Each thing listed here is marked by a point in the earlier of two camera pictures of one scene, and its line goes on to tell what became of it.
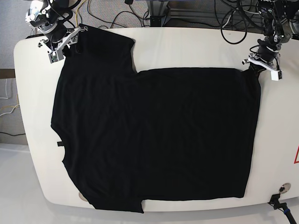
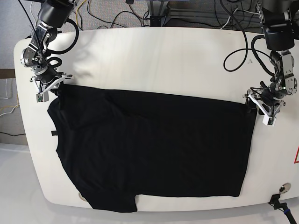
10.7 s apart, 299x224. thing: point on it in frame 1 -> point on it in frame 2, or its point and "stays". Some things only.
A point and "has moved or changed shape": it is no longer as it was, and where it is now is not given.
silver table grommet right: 284,188 stays
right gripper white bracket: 275,74 -> 268,113
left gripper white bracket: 56,54 -> 43,96
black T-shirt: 130,136 has moved or changed shape
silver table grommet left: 81,195 stays
